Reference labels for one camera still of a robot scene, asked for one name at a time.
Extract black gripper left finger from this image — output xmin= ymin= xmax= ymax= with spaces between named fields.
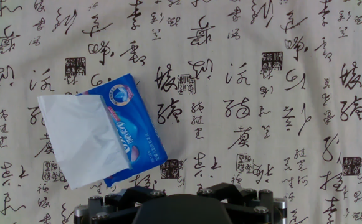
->
xmin=74 ymin=185 xmax=166 ymax=224

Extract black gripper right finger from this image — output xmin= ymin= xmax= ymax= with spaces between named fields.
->
xmin=196 ymin=182 xmax=289 ymax=224

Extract white pulled napkin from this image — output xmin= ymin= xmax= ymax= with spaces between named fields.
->
xmin=37 ymin=94 xmax=132 ymax=190

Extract blue tissue pack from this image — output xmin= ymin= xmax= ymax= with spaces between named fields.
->
xmin=77 ymin=73 xmax=168 ymax=188

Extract beige calligraphy tablecloth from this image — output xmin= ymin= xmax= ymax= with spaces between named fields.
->
xmin=0 ymin=0 xmax=362 ymax=224

